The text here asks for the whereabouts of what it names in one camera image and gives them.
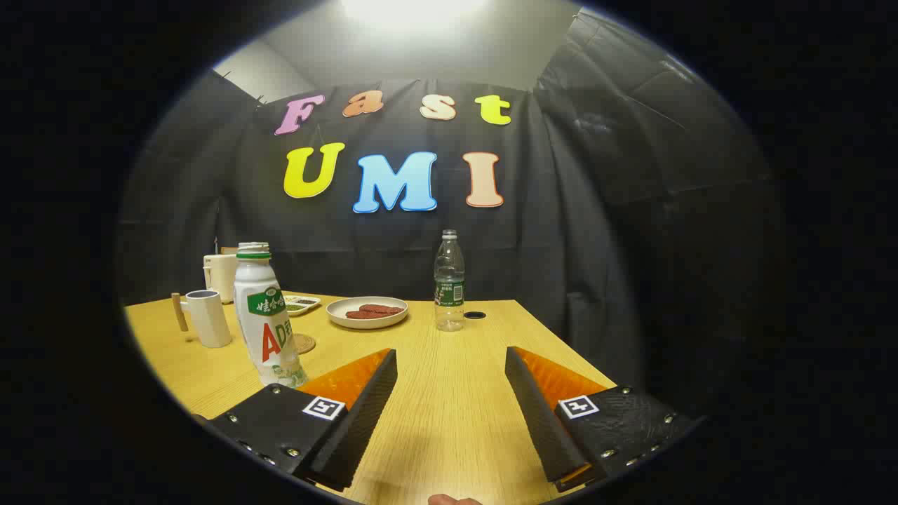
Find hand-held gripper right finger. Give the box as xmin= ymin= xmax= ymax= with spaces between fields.
xmin=505 ymin=346 xmax=702 ymax=493

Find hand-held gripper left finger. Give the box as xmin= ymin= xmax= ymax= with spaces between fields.
xmin=203 ymin=349 xmax=398 ymax=492

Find white juice bottle green label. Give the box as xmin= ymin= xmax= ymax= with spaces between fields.
xmin=234 ymin=242 xmax=308 ymax=389

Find white cup with wooden handle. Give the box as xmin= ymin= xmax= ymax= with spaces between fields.
xmin=171 ymin=290 xmax=233 ymax=349

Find clear plastic water bottle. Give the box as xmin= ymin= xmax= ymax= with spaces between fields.
xmin=434 ymin=229 xmax=466 ymax=332

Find wooden table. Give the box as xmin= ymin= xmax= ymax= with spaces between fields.
xmin=125 ymin=291 xmax=618 ymax=505

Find white round plate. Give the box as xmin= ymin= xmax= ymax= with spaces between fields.
xmin=326 ymin=297 xmax=409 ymax=330

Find red meat slices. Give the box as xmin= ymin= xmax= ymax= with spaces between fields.
xmin=345 ymin=304 xmax=406 ymax=321

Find black backdrop cloth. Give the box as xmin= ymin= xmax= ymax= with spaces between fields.
xmin=116 ymin=7 xmax=772 ymax=415

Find cream toaster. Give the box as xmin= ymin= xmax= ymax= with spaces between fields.
xmin=203 ymin=252 xmax=239 ymax=304

